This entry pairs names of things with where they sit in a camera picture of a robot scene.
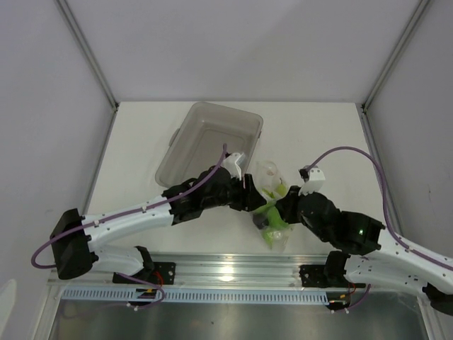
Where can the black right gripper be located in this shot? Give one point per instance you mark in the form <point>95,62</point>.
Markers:
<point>287,205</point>

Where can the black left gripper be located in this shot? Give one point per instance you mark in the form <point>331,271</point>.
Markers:
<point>247,200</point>

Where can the green custard apple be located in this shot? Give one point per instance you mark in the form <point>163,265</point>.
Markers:
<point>273,220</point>

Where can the purple eggplant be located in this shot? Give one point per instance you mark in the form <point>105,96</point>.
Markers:
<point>260,221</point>

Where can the clear dotted zip bag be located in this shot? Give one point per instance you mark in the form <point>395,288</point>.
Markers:
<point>265,177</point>

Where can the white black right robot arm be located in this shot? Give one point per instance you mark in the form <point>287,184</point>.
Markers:
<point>365,252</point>

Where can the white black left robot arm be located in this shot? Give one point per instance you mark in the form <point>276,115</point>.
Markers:
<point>81,244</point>

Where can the grey plastic food bin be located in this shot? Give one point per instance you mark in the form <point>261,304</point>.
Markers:
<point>197,144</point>

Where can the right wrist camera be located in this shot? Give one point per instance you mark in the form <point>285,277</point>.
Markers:
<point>313,180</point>

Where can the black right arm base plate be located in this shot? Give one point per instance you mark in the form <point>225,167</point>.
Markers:
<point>315,274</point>

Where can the aluminium mounting rail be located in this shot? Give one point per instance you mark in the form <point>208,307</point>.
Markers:
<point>238,271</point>

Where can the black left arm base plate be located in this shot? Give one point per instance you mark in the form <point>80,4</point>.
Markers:
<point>163,274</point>

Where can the white slotted cable duct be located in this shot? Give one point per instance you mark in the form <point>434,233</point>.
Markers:
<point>266,297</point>

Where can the right aluminium frame post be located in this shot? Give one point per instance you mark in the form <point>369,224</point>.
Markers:
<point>397,51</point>

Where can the aluminium frame post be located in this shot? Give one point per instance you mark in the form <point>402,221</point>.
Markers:
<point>397,51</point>
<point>86,51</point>

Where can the left aluminium frame post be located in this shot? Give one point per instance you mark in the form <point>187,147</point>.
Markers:
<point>86,51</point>

